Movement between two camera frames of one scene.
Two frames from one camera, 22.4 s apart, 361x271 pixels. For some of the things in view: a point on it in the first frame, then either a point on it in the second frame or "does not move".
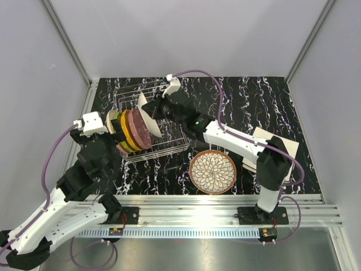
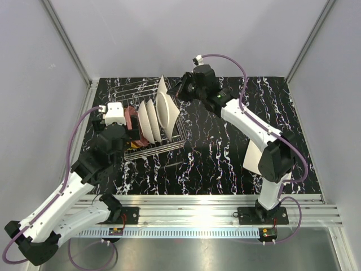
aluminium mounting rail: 212,210 does not move
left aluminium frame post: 91,83 does not move
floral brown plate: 150,123 → 144,122
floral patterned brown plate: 212,171 → 152,117
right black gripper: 153,108 → 176,91
